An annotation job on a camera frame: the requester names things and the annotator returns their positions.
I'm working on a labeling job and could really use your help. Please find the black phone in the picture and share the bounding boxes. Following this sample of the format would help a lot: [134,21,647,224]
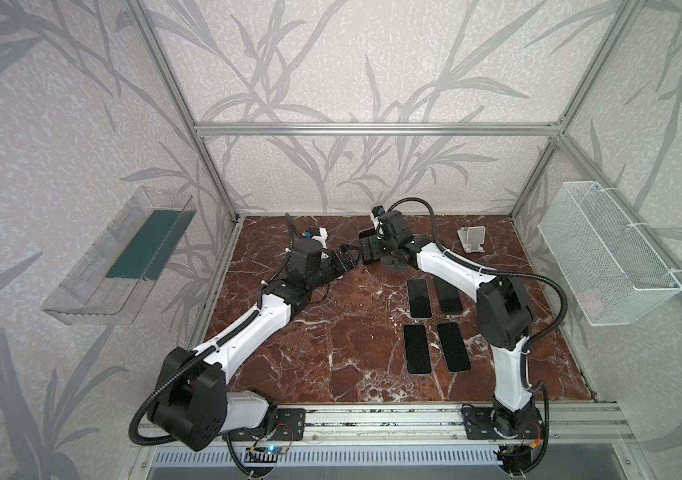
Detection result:
[437,322,472,373]
[433,276,463,315]
[358,228,383,265]
[407,279,432,320]

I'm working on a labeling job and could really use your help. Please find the white phone stand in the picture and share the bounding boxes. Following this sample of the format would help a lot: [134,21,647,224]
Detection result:
[457,226,486,253]

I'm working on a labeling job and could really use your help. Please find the white framed phone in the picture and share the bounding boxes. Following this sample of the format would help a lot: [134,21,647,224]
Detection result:
[403,324,432,375]

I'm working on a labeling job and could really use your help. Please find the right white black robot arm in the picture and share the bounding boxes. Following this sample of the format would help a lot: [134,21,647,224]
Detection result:
[371,206,537,438]

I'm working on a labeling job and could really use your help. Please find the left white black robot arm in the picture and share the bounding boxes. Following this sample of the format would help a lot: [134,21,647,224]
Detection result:
[128,238,359,451]

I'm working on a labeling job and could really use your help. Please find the back right grey round stand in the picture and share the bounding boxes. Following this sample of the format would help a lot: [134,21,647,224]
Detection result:
[382,254,409,271]

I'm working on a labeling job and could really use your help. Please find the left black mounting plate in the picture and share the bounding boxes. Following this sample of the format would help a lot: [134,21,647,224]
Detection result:
[261,407,307,441]

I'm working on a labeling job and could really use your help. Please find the black mounting plate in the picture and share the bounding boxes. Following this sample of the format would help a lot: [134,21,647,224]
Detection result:
[460,404,545,441]
[261,407,307,441]

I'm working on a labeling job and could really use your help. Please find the green circuit board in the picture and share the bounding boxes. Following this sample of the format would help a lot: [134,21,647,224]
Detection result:
[248,443,292,462]

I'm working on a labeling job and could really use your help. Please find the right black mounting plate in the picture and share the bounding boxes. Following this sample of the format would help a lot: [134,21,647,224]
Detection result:
[460,404,545,441]

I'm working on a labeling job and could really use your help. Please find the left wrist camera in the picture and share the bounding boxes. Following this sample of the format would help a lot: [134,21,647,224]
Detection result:
[302,227,328,248]

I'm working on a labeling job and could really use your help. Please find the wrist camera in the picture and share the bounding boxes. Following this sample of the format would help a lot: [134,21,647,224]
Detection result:
[371,205,386,231]
[302,227,328,248]

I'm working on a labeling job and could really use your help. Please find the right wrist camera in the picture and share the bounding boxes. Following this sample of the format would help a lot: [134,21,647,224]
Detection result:
[371,205,386,231]

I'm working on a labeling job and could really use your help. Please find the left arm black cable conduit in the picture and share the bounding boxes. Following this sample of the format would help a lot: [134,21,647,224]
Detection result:
[128,212,297,480]

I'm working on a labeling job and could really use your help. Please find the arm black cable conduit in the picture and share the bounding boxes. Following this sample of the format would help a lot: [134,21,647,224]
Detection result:
[385,196,569,415]
[128,212,297,480]

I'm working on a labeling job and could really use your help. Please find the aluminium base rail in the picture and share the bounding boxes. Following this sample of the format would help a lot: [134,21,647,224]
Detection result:
[130,403,636,448]

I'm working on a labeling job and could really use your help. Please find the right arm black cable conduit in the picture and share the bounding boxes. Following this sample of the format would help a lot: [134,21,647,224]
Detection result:
[385,196,569,415]

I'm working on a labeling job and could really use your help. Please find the clear plastic wall bin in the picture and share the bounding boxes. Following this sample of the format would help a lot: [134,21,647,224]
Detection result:
[41,187,197,326]

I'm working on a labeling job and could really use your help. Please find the white wire mesh basket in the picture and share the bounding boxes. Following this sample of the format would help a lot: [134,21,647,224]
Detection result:
[538,181,682,327]

